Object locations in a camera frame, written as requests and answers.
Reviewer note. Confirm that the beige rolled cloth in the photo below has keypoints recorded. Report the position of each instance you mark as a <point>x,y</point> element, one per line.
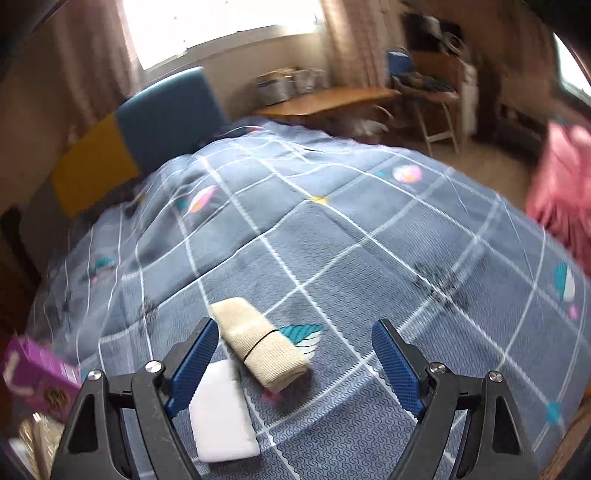
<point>269,355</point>

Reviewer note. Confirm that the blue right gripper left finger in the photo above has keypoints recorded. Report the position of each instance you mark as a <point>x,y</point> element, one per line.
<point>185,364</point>

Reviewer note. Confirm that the white box on desk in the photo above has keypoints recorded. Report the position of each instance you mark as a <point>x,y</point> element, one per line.
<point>276,86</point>

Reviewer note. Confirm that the grey yellow blue headboard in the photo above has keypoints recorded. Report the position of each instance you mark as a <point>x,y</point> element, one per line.
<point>172,117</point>

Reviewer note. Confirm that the purple cardboard box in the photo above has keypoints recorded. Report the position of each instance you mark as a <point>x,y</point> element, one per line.
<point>39,379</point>

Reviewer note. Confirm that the white tissue pack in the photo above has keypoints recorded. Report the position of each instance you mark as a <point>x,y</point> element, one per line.
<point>219,416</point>

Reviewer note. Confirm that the wooden side desk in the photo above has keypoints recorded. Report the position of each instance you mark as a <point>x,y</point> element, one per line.
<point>322,103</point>

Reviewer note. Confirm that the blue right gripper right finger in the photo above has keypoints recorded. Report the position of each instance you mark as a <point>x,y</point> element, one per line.
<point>405,367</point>

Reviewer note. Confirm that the pink curtain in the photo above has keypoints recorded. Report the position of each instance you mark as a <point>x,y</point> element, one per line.
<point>357,42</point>

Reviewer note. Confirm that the pink clothing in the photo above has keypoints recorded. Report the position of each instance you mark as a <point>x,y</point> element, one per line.
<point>559,198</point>

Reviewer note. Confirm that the blue folding chair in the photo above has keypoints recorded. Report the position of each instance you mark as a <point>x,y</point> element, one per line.
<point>420,89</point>

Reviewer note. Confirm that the grey checked bed quilt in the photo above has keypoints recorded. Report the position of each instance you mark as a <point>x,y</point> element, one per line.
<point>326,236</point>

